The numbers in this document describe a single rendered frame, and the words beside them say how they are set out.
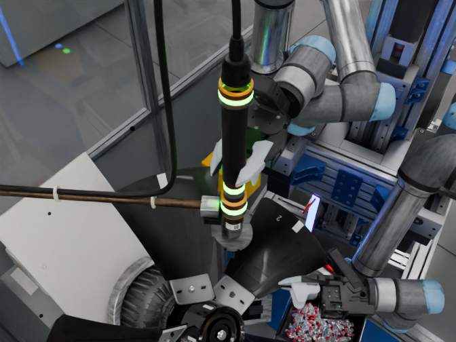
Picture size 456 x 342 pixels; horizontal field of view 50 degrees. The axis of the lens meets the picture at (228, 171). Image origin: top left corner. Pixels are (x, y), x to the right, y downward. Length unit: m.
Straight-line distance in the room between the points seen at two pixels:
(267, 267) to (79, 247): 0.44
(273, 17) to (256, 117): 0.57
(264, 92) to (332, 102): 0.27
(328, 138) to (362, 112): 0.77
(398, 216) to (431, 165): 0.15
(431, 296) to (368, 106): 0.46
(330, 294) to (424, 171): 0.34
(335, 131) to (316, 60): 0.90
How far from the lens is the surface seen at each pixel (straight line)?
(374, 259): 1.22
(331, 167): 1.74
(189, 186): 0.99
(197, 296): 1.07
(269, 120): 0.77
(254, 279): 1.15
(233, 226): 0.84
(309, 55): 0.89
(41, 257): 1.15
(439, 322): 2.57
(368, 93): 0.99
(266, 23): 1.33
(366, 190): 1.76
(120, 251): 1.22
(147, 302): 1.14
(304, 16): 3.97
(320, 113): 0.96
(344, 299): 1.13
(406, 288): 1.18
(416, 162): 1.11
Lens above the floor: 2.22
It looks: 52 degrees down
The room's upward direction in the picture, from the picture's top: straight up
